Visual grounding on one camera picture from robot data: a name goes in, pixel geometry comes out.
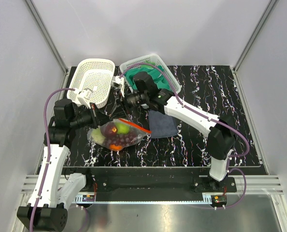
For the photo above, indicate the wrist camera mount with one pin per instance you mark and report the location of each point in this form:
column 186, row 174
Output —
column 84, row 97
column 119, row 82

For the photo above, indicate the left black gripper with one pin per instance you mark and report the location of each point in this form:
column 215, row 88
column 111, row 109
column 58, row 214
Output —
column 98, row 119

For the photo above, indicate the white oval perforated basket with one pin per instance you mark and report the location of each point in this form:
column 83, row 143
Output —
column 94, row 74

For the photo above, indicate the pale green fake cabbage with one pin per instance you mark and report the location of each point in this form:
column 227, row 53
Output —
column 97, row 137

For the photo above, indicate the left connector box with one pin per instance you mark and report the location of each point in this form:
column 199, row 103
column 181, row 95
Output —
column 88, row 197

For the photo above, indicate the black marble pattern mat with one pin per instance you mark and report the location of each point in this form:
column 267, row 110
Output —
column 220, row 135

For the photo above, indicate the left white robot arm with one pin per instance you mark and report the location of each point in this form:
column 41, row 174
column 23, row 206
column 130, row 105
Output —
column 47, row 208

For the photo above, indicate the clear zip top bag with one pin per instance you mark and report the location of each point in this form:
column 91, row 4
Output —
column 138, row 130

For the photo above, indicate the grey folded towel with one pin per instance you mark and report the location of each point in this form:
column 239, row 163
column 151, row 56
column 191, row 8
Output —
column 161, row 126

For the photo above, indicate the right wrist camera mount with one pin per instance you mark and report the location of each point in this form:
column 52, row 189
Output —
column 119, row 82

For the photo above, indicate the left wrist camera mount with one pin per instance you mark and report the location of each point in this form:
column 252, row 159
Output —
column 84, row 97

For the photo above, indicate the white rectangular plastic basket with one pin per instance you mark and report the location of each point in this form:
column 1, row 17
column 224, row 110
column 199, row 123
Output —
column 156, row 62

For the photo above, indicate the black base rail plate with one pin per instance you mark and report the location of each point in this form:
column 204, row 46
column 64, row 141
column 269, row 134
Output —
column 150, row 184

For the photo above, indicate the connector box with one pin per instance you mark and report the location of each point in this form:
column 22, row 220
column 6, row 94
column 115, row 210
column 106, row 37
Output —
column 219, row 200
column 88, row 197

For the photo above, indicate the green cloth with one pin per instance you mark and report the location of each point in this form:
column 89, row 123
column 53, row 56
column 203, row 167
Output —
column 158, row 78

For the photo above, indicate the purple fake grapes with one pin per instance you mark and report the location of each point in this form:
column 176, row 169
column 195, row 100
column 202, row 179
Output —
column 122, row 139

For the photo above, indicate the orange fake fruit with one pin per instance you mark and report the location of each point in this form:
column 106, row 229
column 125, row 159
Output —
column 115, row 147

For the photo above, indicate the green fake apple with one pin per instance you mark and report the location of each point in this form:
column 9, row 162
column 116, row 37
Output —
column 122, row 128

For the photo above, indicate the right connector box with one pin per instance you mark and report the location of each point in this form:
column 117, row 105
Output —
column 219, row 200

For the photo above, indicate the dark red fake apple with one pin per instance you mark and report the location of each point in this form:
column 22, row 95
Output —
column 109, row 129

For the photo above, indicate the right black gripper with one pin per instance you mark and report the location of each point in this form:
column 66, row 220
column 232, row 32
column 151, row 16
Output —
column 119, row 109

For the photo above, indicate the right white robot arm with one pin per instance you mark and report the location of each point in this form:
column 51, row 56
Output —
column 220, row 134

